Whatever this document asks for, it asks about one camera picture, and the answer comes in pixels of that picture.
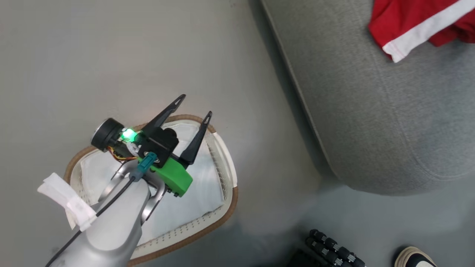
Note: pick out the white laundry basket tan rim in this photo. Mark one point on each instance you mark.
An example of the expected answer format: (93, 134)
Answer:
(226, 174)

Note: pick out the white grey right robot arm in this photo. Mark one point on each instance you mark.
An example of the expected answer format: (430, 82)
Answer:
(111, 230)

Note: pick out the grey fabric sofa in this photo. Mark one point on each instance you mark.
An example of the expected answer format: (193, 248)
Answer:
(389, 111)

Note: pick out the white black shoe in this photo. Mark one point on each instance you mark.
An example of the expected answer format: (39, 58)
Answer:
(413, 259)

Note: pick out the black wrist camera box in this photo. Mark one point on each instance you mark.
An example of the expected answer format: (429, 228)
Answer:
(159, 142)

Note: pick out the white fabric basket liner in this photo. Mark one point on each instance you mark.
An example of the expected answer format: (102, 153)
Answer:
(196, 193)

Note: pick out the black robot base roller wheel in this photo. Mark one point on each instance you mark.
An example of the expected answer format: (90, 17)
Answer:
(330, 250)

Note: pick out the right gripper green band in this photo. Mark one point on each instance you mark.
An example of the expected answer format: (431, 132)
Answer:
(172, 178)

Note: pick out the red and white garment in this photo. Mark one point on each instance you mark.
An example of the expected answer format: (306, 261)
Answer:
(400, 18)

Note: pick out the white tape strip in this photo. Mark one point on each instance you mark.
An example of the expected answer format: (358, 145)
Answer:
(68, 202)

